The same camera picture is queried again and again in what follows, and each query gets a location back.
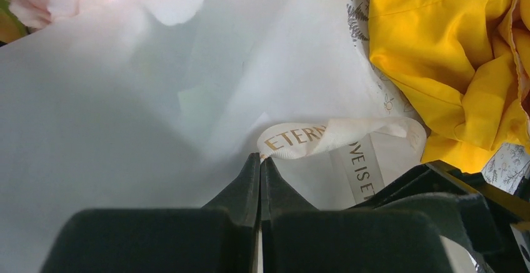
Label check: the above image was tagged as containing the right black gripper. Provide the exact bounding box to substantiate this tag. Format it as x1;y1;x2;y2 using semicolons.
358;161;529;272

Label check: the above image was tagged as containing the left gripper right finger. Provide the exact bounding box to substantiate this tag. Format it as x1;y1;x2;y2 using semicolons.
261;157;317;221

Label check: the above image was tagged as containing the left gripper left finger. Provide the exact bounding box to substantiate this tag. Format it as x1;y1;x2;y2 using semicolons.
202;153;261;227

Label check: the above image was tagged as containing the cream printed ribbon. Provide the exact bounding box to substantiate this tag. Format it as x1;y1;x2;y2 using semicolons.
257;117;426;210

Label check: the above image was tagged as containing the white wrapping paper sheet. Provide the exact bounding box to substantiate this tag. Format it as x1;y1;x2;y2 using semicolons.
1;0;418;272

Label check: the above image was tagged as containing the floral tablecloth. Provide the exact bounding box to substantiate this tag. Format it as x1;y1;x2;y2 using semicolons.
346;0;530;273

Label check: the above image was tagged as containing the yellow garment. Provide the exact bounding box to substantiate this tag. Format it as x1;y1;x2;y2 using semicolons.
349;0;530;175

